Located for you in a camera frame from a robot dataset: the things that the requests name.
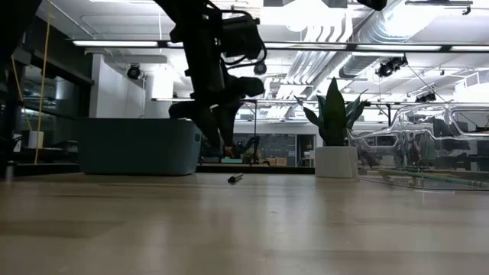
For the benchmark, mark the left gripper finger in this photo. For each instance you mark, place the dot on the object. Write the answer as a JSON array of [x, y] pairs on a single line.
[[229, 122], [212, 130]]

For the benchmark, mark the clear plastic bin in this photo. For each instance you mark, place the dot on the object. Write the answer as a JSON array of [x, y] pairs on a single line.
[[420, 131]]

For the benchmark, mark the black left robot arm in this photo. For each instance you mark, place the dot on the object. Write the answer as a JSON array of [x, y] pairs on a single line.
[[202, 57]]

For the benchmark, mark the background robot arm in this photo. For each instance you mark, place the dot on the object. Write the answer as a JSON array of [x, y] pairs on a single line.
[[250, 147]]

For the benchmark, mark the black pen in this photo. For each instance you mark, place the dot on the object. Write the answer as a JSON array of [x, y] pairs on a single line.
[[235, 178]]

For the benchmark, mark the cardboard box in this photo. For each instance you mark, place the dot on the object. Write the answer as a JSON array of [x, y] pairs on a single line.
[[280, 161]]

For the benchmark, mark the teal plastic bin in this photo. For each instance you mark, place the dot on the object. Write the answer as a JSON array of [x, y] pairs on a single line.
[[137, 149]]

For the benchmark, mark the snake plant in white pot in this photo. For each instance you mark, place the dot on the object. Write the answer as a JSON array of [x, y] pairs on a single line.
[[336, 162]]

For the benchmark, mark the black ceiling spotlight cluster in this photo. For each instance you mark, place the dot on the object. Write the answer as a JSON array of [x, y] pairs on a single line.
[[389, 66]]

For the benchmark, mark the white cylinder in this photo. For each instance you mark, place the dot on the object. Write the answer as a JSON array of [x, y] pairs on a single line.
[[36, 139]]

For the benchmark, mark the long ceiling light bar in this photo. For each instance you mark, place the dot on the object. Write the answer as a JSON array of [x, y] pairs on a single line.
[[401, 47]]

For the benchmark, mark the metal cylinder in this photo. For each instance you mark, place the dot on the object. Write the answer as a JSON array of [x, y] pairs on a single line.
[[9, 172]]

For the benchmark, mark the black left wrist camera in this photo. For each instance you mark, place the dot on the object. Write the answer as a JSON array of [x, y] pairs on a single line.
[[240, 36]]

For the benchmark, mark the silver ventilation duct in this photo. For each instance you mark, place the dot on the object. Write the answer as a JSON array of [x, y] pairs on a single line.
[[382, 26]]

